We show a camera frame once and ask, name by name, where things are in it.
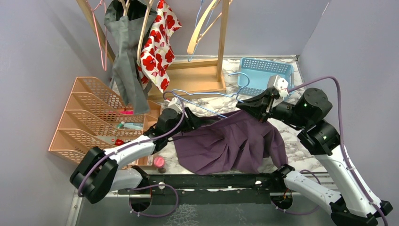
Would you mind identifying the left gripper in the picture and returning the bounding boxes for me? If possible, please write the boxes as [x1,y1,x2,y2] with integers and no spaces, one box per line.
[167,107,205,138]

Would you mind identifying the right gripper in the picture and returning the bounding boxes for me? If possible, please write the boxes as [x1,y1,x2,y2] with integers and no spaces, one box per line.
[237,88,311,129]

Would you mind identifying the purple cloth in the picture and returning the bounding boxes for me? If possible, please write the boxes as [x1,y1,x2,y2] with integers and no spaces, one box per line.
[173,110,288,175]

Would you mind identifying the red poppy print cloth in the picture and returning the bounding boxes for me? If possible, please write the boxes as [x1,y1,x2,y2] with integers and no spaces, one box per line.
[138,0,182,93]

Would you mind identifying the grey skirt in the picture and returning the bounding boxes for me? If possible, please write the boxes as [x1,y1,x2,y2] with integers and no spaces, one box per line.
[104,0,157,115]

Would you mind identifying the wooden hanger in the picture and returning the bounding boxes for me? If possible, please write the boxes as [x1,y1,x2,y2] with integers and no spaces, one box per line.
[118,0,130,16]
[137,0,155,66]
[186,0,233,56]

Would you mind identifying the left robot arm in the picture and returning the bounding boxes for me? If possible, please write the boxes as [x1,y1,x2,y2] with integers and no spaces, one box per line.
[70,107,206,204]

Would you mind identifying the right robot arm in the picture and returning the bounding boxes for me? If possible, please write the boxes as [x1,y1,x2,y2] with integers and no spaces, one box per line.
[237,88,392,226]

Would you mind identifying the blue plastic basket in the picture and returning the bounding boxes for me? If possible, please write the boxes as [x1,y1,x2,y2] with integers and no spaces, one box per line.
[237,57,294,97]

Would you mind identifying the peach compartment tray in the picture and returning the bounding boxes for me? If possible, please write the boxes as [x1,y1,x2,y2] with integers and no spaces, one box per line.
[129,100,162,170]

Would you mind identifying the wooden clothes rack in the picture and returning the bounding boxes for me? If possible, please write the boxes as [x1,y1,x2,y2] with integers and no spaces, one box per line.
[77,0,226,93]

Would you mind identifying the pink capped bottle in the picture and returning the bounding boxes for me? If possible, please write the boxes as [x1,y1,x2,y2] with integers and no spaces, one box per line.
[153,156,166,174]

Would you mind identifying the peach plastic file organizer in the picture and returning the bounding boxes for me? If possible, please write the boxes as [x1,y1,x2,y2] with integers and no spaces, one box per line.
[49,77,148,163]

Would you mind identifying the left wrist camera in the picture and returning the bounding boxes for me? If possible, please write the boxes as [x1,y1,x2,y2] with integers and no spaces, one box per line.
[166,97,184,118]

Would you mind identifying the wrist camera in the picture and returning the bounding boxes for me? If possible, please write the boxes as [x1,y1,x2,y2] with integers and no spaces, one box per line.
[166,97,184,118]
[267,74,289,99]

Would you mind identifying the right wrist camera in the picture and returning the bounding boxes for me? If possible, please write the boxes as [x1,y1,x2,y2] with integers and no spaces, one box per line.
[267,74,289,99]

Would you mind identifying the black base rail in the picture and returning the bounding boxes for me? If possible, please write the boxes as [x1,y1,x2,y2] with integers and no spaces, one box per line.
[117,173,294,209]

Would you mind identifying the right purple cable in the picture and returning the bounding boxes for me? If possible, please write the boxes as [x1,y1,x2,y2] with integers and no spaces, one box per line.
[288,76,389,226]

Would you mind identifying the pink wire hanger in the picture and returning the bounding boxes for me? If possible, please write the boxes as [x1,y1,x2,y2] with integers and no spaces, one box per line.
[85,0,108,71]

